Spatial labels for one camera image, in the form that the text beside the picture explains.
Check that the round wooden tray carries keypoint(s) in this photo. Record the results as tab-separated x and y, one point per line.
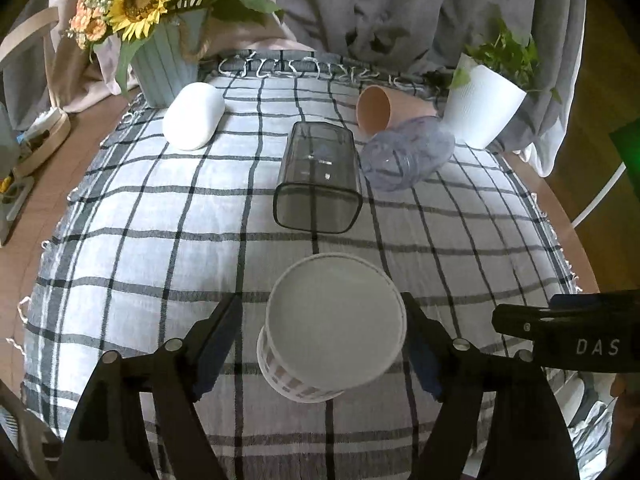
42	140

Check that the pink plastic cup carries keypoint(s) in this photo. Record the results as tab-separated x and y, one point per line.
387	109

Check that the smoky transparent square cup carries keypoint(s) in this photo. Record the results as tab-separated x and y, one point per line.
317	177

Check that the sunflower bouquet in blue pot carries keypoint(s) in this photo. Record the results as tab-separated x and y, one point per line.
160	15

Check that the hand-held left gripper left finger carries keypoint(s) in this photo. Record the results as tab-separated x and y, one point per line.
214	355

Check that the white matte cup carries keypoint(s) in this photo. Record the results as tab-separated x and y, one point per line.
192	116

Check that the green plant in white pot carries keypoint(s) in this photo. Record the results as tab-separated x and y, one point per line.
482	95

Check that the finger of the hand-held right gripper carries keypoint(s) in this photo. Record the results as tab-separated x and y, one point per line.
520	327

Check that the checkered grey tablecloth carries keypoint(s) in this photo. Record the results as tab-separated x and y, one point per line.
150	240

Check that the grey draped blanket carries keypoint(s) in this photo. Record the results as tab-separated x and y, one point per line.
375	5

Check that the white paper cup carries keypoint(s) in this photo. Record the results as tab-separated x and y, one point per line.
332	327

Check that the clear purple plastic cup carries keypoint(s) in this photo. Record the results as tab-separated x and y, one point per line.
407	152

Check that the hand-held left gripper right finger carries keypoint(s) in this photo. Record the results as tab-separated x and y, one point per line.
424	355

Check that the white wooden chair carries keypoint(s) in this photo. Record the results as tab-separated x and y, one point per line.
25	42

